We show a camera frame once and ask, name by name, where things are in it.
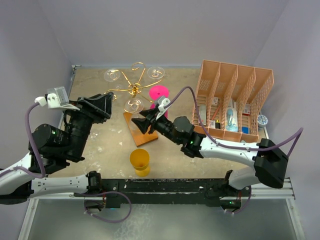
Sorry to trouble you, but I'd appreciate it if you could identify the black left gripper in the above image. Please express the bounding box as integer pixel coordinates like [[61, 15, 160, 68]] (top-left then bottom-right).
[[63, 91, 114, 159]]

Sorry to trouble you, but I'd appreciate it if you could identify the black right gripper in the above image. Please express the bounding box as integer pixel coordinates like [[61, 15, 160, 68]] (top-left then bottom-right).
[[131, 107, 182, 145]]

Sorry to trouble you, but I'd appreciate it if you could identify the clear wine glass front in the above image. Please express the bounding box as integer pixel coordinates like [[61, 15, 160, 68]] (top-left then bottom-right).
[[124, 97, 144, 114]]

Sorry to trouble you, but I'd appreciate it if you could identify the clear wine glass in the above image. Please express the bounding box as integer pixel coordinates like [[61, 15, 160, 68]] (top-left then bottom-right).
[[124, 97, 144, 114], [147, 66, 165, 80], [103, 68, 121, 82]]

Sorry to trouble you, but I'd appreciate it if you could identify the magenta plastic goblet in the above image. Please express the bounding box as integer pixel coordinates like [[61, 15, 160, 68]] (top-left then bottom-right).
[[149, 85, 171, 124]]

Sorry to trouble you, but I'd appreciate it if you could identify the yellow plastic goblet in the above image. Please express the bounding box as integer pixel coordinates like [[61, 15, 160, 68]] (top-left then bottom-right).
[[129, 148, 151, 177]]

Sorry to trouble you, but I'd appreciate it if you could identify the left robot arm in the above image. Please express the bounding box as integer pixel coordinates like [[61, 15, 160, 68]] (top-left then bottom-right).
[[0, 91, 114, 205]]

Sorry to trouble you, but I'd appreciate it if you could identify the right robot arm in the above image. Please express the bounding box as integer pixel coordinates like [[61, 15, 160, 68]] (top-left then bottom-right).
[[131, 108, 289, 196]]

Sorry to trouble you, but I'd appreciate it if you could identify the wooden rack base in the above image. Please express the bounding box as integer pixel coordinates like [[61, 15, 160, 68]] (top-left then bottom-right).
[[123, 112, 158, 147]]

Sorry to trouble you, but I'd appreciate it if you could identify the peach plastic file organizer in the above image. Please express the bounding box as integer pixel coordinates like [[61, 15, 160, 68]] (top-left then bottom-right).
[[191, 60, 274, 143]]

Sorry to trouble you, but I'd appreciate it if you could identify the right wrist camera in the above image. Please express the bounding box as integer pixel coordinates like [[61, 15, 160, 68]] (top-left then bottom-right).
[[155, 95, 171, 120]]

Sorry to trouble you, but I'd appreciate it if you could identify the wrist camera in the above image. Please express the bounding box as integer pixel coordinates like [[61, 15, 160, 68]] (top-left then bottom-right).
[[155, 95, 171, 120], [34, 86, 80, 111]]

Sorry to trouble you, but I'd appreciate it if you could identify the gold wire glass rack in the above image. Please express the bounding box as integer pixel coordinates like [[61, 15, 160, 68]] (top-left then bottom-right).
[[106, 62, 164, 103]]

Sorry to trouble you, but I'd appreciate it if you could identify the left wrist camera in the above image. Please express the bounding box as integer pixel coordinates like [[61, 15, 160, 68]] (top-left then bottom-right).
[[34, 86, 80, 111]]

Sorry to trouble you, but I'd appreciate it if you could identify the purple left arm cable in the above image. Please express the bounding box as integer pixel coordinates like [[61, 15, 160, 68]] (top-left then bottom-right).
[[24, 98, 133, 222]]

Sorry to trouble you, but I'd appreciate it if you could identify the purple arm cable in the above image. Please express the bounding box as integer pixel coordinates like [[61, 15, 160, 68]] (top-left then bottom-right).
[[24, 98, 133, 222], [164, 86, 305, 216]]

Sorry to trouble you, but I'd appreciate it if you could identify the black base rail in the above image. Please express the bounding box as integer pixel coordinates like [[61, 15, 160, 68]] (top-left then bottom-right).
[[73, 177, 252, 208]]

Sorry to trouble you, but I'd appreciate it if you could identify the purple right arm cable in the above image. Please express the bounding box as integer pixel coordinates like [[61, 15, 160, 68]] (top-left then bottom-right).
[[164, 86, 305, 216]]

